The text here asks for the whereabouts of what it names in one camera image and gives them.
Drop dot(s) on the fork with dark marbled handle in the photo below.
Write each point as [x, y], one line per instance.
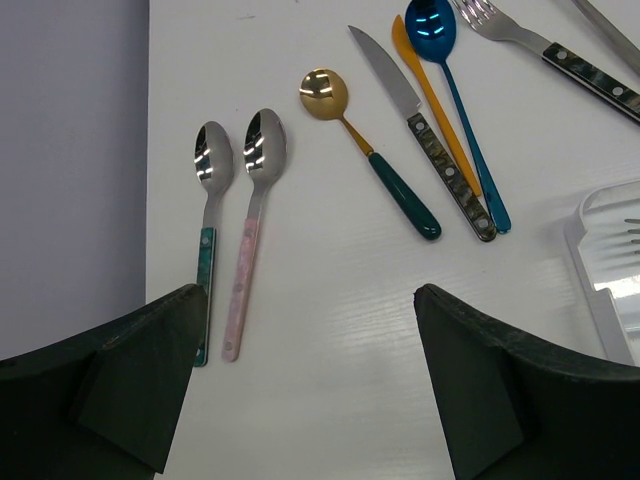
[491, 23]

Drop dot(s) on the gold spoon dark-green handle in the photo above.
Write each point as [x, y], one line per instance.
[325, 96]

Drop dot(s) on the all-silver fork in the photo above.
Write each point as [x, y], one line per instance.
[622, 46]

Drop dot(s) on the blue metallic spoon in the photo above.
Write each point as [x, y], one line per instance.
[431, 28]

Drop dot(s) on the spoon with pink handle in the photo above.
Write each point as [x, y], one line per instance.
[265, 157]

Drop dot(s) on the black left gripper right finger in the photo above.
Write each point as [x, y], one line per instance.
[515, 406]

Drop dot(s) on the fork with teal marbled handle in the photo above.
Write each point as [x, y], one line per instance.
[623, 249]

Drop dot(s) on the orange plastic knife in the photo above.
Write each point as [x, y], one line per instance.
[409, 56]

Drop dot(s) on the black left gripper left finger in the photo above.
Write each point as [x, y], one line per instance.
[105, 403]

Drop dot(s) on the spoon with teal marbled handle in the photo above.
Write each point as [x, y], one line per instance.
[214, 165]

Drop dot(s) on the knife with marbled dark handle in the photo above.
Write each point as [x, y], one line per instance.
[407, 102]

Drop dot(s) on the white three-compartment tray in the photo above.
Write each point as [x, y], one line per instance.
[612, 294]

